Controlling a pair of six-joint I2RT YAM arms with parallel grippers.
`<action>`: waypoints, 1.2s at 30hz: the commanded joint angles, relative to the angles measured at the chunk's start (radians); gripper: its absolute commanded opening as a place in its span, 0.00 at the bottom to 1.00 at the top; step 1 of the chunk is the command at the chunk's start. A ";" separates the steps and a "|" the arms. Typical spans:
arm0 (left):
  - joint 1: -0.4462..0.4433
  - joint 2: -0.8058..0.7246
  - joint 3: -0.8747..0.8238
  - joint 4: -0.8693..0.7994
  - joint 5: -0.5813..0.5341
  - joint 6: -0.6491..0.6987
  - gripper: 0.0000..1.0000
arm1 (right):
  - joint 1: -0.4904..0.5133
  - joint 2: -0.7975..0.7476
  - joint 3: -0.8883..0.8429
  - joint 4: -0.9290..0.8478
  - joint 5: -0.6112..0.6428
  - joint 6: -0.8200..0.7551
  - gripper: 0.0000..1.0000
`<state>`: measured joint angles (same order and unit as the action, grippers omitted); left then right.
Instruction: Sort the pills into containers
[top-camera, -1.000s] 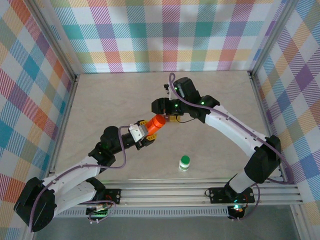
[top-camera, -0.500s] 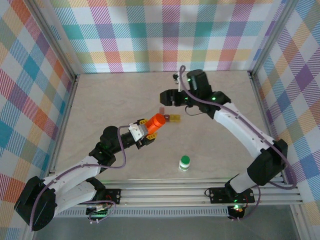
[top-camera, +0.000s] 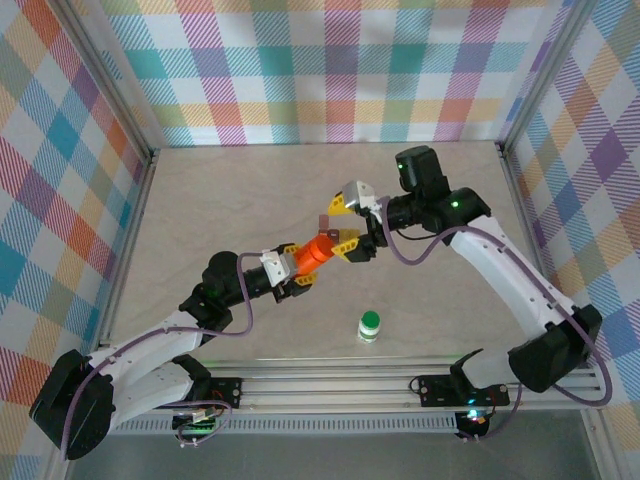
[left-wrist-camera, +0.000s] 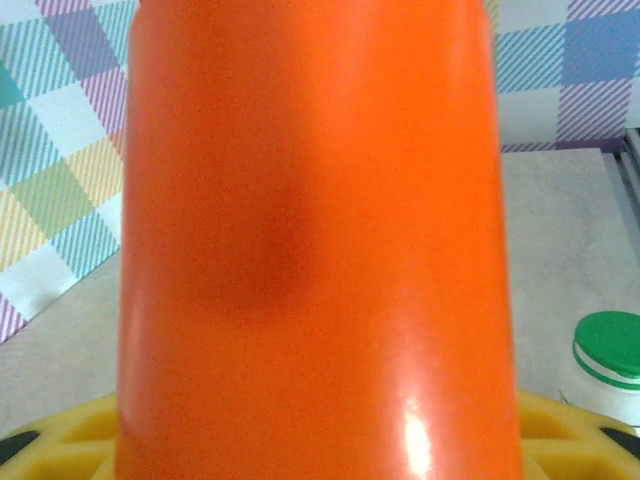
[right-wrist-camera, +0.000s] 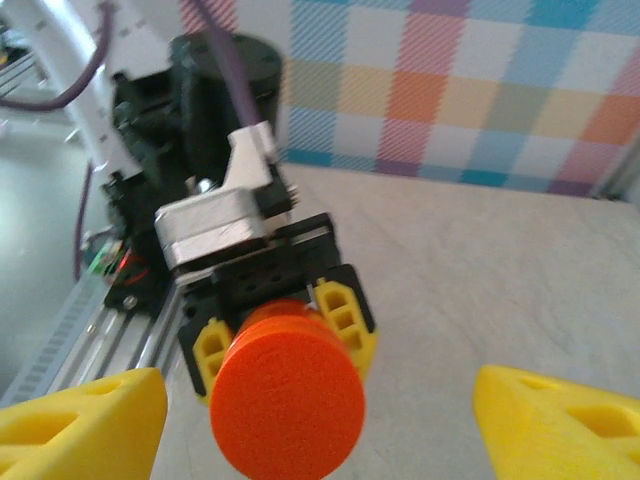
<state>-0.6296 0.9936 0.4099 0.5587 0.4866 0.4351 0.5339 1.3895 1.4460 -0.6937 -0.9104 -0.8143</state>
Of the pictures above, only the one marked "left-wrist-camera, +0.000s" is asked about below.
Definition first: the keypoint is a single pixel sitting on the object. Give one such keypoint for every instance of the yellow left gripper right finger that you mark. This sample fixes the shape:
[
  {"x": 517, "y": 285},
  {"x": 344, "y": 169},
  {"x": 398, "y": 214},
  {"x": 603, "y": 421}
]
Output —
[{"x": 550, "y": 425}]

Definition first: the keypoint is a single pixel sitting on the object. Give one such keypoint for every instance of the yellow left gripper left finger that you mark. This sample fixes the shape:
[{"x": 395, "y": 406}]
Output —
[{"x": 75, "y": 425}]

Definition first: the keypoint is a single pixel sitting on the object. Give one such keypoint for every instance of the white bottle with green cap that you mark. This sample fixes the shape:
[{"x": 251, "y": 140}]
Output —
[{"x": 610, "y": 340}]

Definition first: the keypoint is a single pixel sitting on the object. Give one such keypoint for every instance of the orange pill bottle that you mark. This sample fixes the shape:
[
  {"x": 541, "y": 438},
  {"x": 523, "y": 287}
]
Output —
[{"x": 320, "y": 225}]

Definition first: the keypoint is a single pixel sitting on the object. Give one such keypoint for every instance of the aluminium side rail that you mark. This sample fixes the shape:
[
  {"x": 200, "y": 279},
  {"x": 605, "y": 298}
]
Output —
[{"x": 627, "y": 170}]

